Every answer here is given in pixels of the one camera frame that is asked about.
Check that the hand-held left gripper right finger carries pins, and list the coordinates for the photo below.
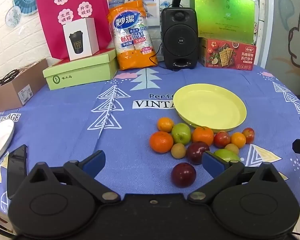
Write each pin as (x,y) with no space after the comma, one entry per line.
(212,163)

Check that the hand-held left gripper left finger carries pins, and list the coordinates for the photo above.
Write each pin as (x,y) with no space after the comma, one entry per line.
(96,160)

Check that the oblong green fruit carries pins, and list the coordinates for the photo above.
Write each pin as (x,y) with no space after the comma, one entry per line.
(227,155)

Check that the dark purple plum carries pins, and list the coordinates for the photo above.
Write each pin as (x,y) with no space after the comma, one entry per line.
(196,152)
(183,175)

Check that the small tan fruit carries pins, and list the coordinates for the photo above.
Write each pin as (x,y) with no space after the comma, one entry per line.
(178,151)
(232,148)

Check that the orange with stem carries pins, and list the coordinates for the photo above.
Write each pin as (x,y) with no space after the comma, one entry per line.
(202,136)

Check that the yellow-orange citrus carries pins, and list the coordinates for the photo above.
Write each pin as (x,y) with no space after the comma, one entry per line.
(238,140)

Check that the small red apple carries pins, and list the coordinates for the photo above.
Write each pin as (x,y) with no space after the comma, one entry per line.
(248,135)

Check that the large orange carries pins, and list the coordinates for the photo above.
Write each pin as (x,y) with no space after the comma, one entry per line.
(161,142)

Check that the yellow plate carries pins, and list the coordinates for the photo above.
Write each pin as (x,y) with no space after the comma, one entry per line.
(210,105)

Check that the round green apple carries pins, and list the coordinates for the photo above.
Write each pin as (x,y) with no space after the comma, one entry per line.
(181,133)

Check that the blue printed tablecloth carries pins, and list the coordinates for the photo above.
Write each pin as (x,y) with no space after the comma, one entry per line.
(65,120)

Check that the small orange mandarin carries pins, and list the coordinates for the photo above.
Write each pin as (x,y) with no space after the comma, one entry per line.
(165,124)

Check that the black smartphone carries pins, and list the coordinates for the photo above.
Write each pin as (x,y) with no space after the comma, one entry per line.
(16,170)

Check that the light green shoe box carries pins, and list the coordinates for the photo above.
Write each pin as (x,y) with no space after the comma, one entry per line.
(80,73)

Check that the brown cardboard box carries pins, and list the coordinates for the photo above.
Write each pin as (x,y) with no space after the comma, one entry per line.
(20,90)

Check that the red cracker box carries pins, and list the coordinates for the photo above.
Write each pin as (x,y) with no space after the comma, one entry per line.
(227,53)

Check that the white cup box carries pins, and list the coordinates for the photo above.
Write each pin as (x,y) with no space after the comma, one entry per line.
(81,38)

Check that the orange paper cup pack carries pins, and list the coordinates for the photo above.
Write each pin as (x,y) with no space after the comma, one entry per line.
(131,35)

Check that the black speaker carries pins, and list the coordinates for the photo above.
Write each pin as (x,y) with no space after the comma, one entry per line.
(179,37)

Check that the large green gift box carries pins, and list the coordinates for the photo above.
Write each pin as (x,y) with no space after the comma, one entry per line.
(222,15)

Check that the pink paper bag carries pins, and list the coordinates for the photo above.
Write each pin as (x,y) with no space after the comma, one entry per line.
(50,17)

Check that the cartoon wall sticker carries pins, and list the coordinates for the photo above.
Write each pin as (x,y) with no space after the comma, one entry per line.
(295,45)

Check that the round blue wall ornament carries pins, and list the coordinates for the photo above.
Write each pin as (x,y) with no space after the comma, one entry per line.
(13,16)

